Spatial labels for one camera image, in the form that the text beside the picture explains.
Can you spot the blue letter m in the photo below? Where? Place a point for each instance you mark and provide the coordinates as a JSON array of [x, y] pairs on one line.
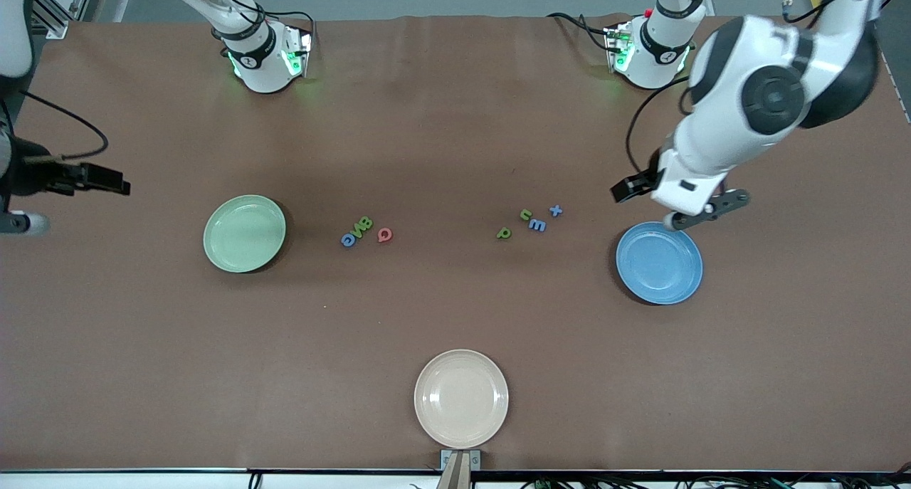
[[537, 225]]

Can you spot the pink-red letter Q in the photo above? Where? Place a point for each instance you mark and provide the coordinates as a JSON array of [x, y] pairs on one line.
[[384, 235]]

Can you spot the blue letter O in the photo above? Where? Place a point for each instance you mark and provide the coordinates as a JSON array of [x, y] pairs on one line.
[[348, 240]]

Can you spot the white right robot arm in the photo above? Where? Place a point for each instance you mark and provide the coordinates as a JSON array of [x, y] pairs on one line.
[[263, 62]]

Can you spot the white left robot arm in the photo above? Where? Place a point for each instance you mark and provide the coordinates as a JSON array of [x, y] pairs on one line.
[[769, 97]]

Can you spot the blue plate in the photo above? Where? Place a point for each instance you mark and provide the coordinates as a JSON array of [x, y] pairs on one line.
[[659, 263]]

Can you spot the light green plate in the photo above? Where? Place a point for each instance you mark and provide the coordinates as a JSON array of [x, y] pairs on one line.
[[244, 233]]

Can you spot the brown table cover sheet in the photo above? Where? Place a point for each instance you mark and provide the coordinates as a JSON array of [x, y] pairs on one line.
[[455, 311]]

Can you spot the beige plate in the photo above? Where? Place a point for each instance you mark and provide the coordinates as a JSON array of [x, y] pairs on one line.
[[461, 398]]

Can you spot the white table edge rail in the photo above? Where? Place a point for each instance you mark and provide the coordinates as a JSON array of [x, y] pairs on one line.
[[142, 480]]

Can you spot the camera stand bracket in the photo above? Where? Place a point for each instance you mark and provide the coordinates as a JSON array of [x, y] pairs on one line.
[[460, 475]]

